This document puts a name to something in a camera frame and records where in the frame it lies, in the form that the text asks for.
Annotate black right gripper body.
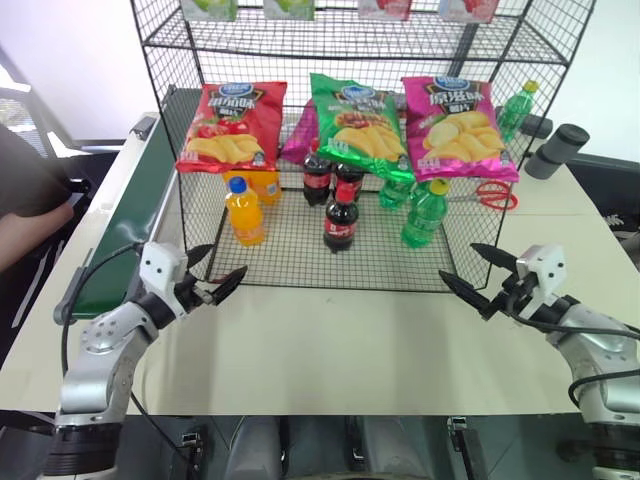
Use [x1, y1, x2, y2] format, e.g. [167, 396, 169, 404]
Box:
[493, 272, 539, 318]

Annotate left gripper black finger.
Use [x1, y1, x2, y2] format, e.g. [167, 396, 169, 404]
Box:
[186, 243, 216, 274]
[206, 265, 249, 305]

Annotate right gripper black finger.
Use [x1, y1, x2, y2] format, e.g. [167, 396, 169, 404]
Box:
[438, 269, 497, 322]
[470, 242, 520, 276]

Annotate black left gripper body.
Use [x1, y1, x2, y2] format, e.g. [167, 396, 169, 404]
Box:
[174, 272, 218, 314]

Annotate green conveyor belt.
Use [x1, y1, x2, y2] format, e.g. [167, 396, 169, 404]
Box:
[52, 84, 202, 326]

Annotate orange soda bottle blue cap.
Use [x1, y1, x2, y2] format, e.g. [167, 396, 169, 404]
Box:
[222, 169, 284, 207]
[224, 175, 265, 249]

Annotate green soda bottle yellow cap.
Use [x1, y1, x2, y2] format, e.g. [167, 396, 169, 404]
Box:
[377, 175, 416, 211]
[497, 80, 540, 144]
[400, 178, 451, 250]

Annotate grey cylinder with black end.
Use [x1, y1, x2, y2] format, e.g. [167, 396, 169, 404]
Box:
[523, 123, 591, 180]

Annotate cola bottle red cap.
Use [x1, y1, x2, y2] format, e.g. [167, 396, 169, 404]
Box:
[302, 137, 335, 207]
[322, 181, 360, 255]
[333, 162, 366, 204]

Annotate dark machine housing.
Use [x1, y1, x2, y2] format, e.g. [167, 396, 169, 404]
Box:
[562, 151, 640, 274]

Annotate red potato chips bag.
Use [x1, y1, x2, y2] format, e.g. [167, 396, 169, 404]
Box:
[175, 81, 289, 175]

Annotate pink potato chips bag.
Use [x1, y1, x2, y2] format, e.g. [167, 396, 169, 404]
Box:
[401, 74, 521, 184]

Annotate magenta foil snack bag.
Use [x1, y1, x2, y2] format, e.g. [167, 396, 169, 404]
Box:
[280, 97, 321, 166]

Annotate person's dark shirt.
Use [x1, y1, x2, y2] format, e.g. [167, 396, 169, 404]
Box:
[0, 123, 76, 221]

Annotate green potato chips bag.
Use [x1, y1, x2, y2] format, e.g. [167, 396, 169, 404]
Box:
[308, 72, 417, 184]

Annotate dark rounded robot body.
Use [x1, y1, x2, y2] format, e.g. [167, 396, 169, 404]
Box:
[202, 413, 501, 480]

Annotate mesh back office chair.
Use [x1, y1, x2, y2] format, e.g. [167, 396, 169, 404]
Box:
[0, 84, 81, 160]

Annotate green printed drink carton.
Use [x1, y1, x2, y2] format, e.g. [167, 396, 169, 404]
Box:
[180, 0, 239, 22]
[262, 0, 317, 22]

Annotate red printed drink carton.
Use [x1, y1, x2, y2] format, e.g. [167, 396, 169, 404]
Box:
[439, 0, 501, 24]
[357, 0, 413, 22]

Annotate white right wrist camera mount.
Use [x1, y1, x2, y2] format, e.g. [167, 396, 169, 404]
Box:
[514, 243, 569, 321]

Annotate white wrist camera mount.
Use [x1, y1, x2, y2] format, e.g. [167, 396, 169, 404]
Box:
[514, 243, 569, 321]
[138, 242, 190, 317]

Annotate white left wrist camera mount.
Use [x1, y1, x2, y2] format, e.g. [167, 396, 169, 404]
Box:
[138, 242, 190, 317]

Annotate red handled scissors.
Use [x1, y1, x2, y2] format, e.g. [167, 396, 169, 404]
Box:
[446, 180, 520, 210]

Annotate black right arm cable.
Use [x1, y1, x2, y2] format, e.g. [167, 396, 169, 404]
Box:
[513, 308, 640, 407]

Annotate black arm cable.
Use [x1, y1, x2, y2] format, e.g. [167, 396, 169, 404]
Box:
[513, 308, 640, 407]
[59, 241, 199, 469]

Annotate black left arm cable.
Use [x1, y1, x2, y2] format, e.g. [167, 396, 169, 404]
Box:
[59, 241, 199, 469]

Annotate black wire rack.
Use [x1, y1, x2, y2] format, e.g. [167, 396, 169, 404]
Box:
[128, 0, 599, 294]

